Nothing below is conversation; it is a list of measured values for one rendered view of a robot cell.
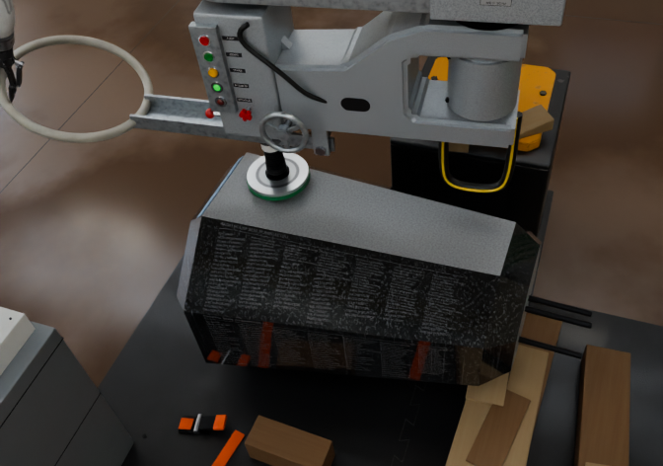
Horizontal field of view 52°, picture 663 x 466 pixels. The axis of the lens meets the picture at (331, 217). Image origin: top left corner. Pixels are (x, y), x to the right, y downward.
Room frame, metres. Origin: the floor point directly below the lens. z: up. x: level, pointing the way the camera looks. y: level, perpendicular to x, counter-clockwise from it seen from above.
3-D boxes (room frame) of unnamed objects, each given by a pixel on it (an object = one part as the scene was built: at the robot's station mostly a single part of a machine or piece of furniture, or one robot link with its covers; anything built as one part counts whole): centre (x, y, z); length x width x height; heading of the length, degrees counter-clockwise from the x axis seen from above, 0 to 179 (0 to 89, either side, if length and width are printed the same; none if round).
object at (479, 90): (1.48, -0.46, 1.34); 0.19 x 0.19 x 0.20
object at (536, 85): (2.10, -0.66, 0.76); 0.49 x 0.49 x 0.05; 64
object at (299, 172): (1.71, 0.16, 0.87); 0.21 x 0.21 x 0.01
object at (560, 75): (2.10, -0.66, 0.37); 0.66 x 0.66 x 0.74; 64
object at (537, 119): (1.87, -0.74, 0.80); 0.20 x 0.10 x 0.05; 101
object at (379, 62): (1.56, -0.20, 1.30); 0.74 x 0.23 x 0.49; 70
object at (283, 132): (1.55, 0.09, 1.20); 0.15 x 0.10 x 0.15; 70
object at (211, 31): (1.63, 0.27, 1.37); 0.08 x 0.03 x 0.28; 70
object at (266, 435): (1.10, 0.26, 0.07); 0.30 x 0.12 x 0.12; 62
